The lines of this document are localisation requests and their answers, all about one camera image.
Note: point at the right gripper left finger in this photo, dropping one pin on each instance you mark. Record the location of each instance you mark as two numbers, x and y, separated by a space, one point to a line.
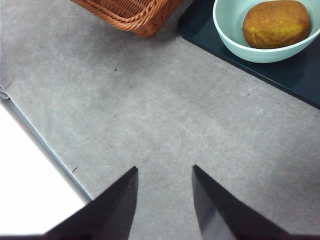
105 215

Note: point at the orange-brown kiwi fruit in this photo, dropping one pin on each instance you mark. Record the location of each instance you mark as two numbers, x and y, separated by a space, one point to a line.
275 25

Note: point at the brown wicker basket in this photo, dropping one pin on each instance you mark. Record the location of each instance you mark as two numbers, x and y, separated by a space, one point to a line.
140 15

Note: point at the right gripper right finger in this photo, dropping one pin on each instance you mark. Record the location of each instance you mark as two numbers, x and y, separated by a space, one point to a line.
220 215

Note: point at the black rectangular tray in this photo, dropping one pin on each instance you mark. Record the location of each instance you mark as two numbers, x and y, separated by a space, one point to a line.
287 75

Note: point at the teal ribbed bowl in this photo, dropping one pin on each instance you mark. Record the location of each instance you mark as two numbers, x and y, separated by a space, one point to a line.
230 30

